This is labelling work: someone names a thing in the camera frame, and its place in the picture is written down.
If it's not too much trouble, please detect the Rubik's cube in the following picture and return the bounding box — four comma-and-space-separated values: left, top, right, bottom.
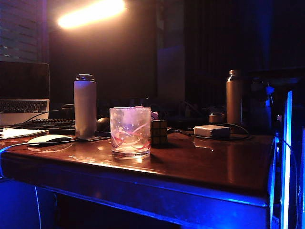
150, 120, 168, 146

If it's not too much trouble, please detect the white flat computer mouse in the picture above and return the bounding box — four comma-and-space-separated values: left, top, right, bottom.
27, 134, 73, 146

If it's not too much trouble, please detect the dark rounded computer mouse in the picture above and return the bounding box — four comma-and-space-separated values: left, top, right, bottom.
96, 117, 111, 132

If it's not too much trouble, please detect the flat coaster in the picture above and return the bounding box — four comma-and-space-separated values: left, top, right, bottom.
75, 135, 111, 142

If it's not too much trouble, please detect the white cable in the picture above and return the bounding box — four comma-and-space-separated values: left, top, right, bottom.
0, 140, 31, 178

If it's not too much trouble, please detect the blue-lit metal frame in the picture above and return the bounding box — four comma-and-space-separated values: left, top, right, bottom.
268, 89, 305, 229

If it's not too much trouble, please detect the silver laptop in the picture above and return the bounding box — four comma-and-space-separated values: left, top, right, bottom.
0, 61, 51, 126

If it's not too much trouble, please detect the clear patterned glass cup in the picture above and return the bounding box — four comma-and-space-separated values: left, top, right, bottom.
109, 107, 152, 159

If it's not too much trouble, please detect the black keyboard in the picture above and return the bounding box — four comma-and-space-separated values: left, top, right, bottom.
10, 118, 76, 135

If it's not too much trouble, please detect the window blind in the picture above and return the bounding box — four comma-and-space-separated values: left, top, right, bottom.
0, 0, 47, 63

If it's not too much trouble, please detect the glowing lamp bar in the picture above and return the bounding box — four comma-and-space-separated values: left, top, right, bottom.
57, 0, 126, 30

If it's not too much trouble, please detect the white power adapter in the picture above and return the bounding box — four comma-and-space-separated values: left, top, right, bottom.
193, 125, 231, 139

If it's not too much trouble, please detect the thin black laptop cable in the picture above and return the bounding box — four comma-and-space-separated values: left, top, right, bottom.
22, 109, 61, 124

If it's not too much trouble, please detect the white paper sheet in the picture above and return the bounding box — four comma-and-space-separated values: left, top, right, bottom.
0, 127, 50, 140

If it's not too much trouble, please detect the white frosted bottle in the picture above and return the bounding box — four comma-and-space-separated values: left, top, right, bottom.
73, 73, 97, 139

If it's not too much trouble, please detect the small metal cup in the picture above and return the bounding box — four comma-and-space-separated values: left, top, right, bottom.
208, 112, 226, 124

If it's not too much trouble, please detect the brown metal bottle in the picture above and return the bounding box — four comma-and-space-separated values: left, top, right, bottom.
226, 69, 243, 125

